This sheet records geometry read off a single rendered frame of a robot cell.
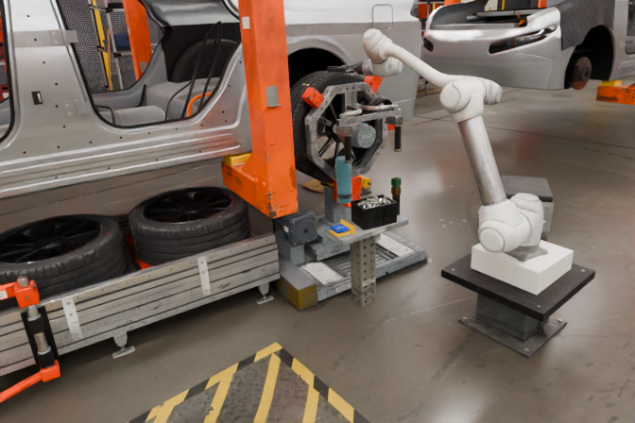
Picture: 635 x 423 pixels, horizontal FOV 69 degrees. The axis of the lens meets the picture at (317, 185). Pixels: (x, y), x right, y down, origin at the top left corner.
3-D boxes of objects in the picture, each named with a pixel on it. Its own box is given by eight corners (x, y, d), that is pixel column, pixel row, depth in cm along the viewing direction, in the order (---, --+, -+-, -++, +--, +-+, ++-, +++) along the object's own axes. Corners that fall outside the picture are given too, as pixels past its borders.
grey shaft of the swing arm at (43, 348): (62, 368, 207) (34, 270, 190) (63, 375, 202) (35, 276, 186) (40, 377, 202) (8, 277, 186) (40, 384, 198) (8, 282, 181)
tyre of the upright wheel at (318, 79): (358, 61, 293) (266, 82, 264) (383, 62, 274) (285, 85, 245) (368, 159, 318) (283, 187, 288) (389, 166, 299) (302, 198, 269)
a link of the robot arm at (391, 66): (381, 66, 253) (372, 48, 243) (407, 64, 245) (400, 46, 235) (374, 81, 249) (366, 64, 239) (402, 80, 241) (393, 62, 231)
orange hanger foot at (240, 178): (247, 179, 298) (241, 126, 287) (284, 203, 256) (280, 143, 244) (222, 185, 290) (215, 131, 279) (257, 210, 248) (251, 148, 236)
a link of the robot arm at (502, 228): (537, 242, 198) (514, 259, 184) (502, 245, 210) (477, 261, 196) (485, 70, 198) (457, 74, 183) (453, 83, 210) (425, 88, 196)
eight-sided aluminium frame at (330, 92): (381, 165, 293) (381, 78, 274) (387, 168, 287) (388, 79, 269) (307, 184, 266) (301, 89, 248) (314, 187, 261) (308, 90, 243)
